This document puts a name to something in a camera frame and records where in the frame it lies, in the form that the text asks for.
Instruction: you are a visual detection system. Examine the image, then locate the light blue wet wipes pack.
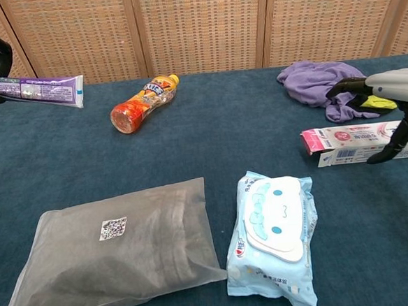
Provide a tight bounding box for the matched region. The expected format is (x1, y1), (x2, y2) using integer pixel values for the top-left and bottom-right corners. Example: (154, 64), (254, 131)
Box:
(219, 166), (325, 306)

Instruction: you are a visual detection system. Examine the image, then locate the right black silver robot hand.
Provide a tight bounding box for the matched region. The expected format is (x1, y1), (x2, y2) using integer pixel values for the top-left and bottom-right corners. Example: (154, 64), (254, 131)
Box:
(324, 67), (408, 168)

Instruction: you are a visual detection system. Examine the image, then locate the purple cloth garment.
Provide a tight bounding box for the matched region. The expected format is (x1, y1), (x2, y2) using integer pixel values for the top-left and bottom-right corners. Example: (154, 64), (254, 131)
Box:
(275, 55), (381, 127)

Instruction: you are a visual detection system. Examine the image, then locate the frosted bag with grey garment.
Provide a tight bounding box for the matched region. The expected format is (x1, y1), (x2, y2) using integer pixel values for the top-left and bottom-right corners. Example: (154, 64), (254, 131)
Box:
(0, 175), (230, 306)

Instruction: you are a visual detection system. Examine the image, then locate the yellow-green and black garment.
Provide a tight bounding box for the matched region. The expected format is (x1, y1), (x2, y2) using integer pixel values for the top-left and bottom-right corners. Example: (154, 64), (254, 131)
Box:
(347, 90), (398, 115)

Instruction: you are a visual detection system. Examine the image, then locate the orange drink bottle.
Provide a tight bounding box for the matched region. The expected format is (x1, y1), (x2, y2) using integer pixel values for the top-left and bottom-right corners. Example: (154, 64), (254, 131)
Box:
(107, 73), (184, 135)

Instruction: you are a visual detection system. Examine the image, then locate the teal carpet table cover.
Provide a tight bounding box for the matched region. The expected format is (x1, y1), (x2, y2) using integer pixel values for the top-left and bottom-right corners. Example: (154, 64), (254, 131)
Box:
(0, 53), (408, 306)

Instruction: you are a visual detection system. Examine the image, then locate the white and purple toothpaste tube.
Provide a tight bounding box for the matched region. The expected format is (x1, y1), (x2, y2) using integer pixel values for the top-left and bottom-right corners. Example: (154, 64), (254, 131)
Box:
(0, 69), (86, 115)

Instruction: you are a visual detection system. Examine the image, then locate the white and pink toothpaste box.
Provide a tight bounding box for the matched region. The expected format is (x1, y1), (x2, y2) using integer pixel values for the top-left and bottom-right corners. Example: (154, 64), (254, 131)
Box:
(300, 119), (408, 170)

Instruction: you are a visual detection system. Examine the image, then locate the woven bamboo folding screen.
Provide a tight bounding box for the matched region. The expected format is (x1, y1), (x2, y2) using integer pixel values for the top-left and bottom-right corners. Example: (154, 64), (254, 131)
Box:
(0, 0), (408, 92)

